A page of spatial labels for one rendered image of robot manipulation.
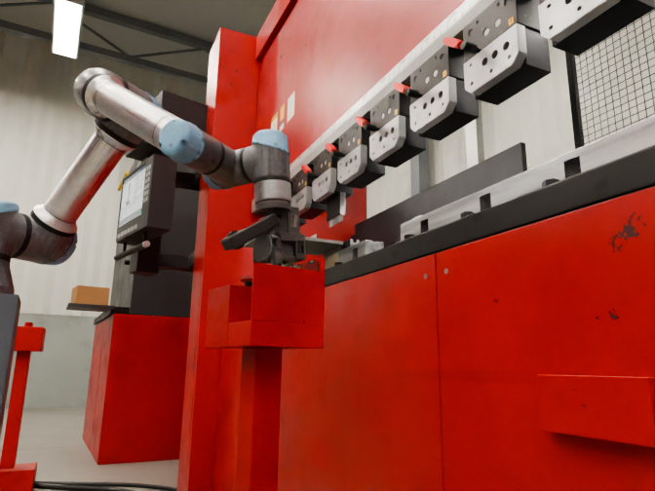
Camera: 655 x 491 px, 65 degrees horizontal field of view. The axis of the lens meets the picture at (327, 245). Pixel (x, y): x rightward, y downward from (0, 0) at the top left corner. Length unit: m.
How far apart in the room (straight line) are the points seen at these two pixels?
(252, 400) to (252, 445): 0.08
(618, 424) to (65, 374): 8.16
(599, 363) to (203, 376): 1.88
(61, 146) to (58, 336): 2.92
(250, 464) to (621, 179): 0.76
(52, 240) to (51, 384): 7.09
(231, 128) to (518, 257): 2.02
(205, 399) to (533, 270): 1.81
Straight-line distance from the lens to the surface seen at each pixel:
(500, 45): 1.11
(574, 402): 0.70
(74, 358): 8.53
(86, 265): 8.65
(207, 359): 2.36
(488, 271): 0.84
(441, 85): 1.23
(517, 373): 0.79
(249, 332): 0.94
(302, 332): 0.99
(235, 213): 2.48
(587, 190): 0.73
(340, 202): 1.65
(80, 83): 1.29
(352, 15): 1.81
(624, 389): 0.66
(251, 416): 1.02
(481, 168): 1.91
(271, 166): 1.04
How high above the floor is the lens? 0.63
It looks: 13 degrees up
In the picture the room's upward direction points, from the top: 1 degrees clockwise
